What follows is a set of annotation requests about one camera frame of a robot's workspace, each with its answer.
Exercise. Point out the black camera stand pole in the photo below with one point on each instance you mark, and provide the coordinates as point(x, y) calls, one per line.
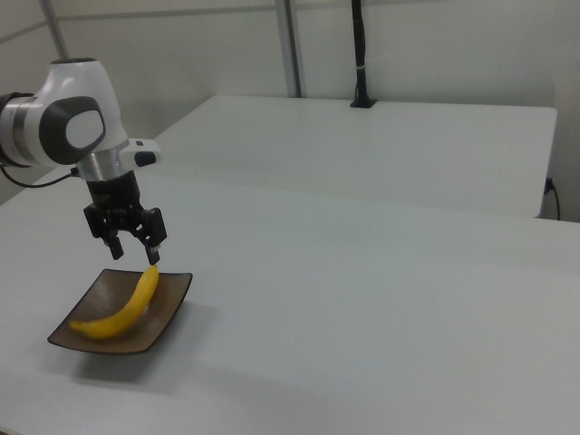
point(361, 45)

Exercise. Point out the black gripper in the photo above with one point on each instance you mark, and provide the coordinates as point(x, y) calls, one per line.
point(113, 195)

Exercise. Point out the white side table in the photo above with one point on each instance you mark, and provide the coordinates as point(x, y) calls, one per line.
point(362, 149)

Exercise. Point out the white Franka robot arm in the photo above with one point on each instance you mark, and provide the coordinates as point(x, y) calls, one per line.
point(90, 90)

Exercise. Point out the yellow banana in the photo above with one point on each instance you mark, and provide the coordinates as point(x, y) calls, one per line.
point(113, 324)

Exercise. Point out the grey aluminium partition post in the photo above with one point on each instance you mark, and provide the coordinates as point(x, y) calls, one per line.
point(290, 45)

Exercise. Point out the brown square ceramic plate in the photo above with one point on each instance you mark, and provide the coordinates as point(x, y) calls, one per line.
point(90, 299)

